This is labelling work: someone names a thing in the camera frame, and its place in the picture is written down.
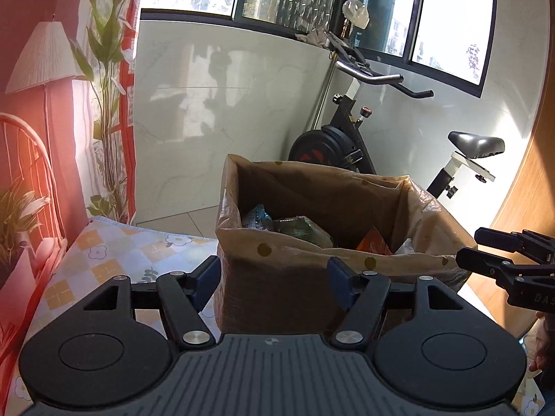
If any floral checked tablecloth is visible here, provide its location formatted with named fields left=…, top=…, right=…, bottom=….
left=16, top=215, right=545, bottom=416

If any crumpled grey cloth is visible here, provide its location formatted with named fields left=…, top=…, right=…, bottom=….
left=296, top=26, right=333, bottom=47

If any person's right hand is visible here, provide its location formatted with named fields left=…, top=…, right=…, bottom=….
left=535, top=311, right=555, bottom=373

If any black exercise bike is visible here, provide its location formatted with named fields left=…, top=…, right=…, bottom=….
left=288, top=30, right=506, bottom=201

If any dotted plastic liner bag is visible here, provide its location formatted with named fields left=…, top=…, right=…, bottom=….
left=215, top=154, right=478, bottom=296

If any metal pole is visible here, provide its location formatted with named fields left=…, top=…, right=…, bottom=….
left=313, top=26, right=350, bottom=129

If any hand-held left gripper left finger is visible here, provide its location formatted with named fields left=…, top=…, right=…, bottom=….
left=80, top=255, right=222, bottom=351

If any pale green snack packet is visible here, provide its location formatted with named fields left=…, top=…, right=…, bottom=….
left=241, top=205, right=275, bottom=232

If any white plastic bag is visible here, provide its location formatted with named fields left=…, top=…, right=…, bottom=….
left=342, top=0, right=370, bottom=31

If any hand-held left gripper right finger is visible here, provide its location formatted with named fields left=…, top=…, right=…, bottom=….
left=327, top=255, right=471, bottom=351

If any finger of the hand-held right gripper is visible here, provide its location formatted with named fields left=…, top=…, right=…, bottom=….
left=474, top=226, right=555, bottom=265
left=455, top=247, right=515, bottom=289

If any green snack bag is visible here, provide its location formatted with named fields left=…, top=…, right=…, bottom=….
left=271, top=215, right=335, bottom=249

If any wooden cabinet panel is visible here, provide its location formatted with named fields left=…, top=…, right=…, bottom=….
left=462, top=73, right=555, bottom=344

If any orange snack bag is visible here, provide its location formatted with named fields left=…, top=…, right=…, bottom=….
left=356, top=226, right=396, bottom=255

